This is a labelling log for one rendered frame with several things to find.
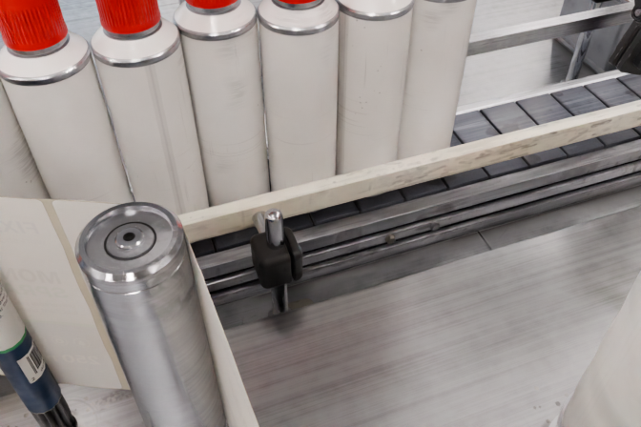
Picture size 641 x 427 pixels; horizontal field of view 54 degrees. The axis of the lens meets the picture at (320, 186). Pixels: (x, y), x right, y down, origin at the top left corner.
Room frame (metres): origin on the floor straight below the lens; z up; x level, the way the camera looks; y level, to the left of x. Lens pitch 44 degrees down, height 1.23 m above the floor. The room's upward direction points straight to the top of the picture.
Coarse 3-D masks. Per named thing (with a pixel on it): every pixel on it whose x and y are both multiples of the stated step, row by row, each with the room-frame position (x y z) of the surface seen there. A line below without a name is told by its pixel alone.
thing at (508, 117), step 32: (544, 96) 0.49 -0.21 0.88; (576, 96) 0.49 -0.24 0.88; (608, 96) 0.49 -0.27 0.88; (640, 96) 0.49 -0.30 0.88; (480, 128) 0.45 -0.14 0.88; (512, 128) 0.45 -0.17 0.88; (640, 128) 0.45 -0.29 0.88; (512, 160) 0.40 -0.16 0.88; (544, 160) 0.40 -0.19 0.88; (416, 192) 0.36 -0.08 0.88; (288, 224) 0.33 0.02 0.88; (320, 224) 0.33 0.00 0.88
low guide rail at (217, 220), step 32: (544, 128) 0.40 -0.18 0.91; (576, 128) 0.40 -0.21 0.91; (608, 128) 0.42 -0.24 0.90; (416, 160) 0.36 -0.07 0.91; (448, 160) 0.36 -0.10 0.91; (480, 160) 0.37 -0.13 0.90; (288, 192) 0.33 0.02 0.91; (320, 192) 0.33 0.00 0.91; (352, 192) 0.34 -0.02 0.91; (384, 192) 0.35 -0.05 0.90; (192, 224) 0.30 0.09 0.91; (224, 224) 0.30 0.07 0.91
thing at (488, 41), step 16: (560, 16) 0.50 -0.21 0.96; (576, 16) 0.50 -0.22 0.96; (592, 16) 0.50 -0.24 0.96; (608, 16) 0.50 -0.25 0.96; (624, 16) 0.51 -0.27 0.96; (480, 32) 0.47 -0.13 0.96; (496, 32) 0.47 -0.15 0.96; (512, 32) 0.47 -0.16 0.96; (528, 32) 0.47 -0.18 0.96; (544, 32) 0.48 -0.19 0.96; (560, 32) 0.49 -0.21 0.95; (576, 32) 0.49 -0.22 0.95; (480, 48) 0.46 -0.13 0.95; (496, 48) 0.46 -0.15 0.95
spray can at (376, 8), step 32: (352, 0) 0.37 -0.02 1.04; (384, 0) 0.36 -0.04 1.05; (352, 32) 0.36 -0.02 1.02; (384, 32) 0.36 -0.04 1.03; (352, 64) 0.36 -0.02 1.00; (384, 64) 0.36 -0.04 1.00; (352, 96) 0.36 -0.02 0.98; (384, 96) 0.36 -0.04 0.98; (352, 128) 0.36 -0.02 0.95; (384, 128) 0.36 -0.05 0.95; (352, 160) 0.36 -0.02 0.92; (384, 160) 0.36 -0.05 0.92
